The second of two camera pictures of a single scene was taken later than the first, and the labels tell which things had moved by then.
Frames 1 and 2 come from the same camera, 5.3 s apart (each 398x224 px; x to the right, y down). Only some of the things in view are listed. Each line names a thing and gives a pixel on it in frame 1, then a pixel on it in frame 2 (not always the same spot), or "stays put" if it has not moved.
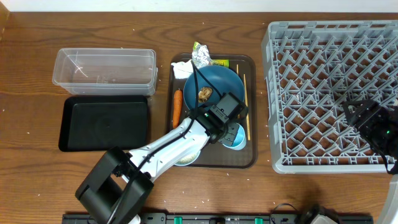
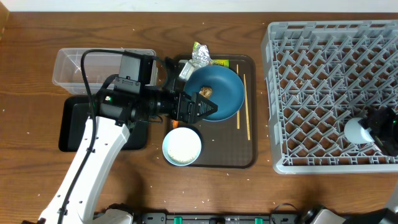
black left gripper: x=232 y=134 -> x=186 y=106
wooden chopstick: x=247 y=105 stays put
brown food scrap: x=204 y=93 stays put
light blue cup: x=240 y=139 -> x=356 y=133
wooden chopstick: x=237 y=71 stays put
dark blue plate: x=225 y=79 stays put
